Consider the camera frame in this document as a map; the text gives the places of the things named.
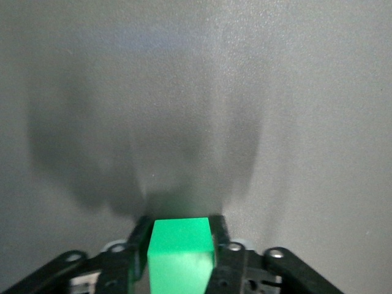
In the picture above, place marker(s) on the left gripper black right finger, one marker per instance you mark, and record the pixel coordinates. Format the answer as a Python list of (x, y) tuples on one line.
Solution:
[(235, 269)]

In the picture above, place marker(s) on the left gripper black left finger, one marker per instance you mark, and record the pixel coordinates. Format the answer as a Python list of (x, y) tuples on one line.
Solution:
[(122, 266)]

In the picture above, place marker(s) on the small green cube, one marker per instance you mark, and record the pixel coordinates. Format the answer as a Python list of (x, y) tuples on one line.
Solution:
[(180, 254)]

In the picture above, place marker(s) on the dark grey table mat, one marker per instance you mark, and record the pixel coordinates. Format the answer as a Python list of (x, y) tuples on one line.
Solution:
[(196, 92)]

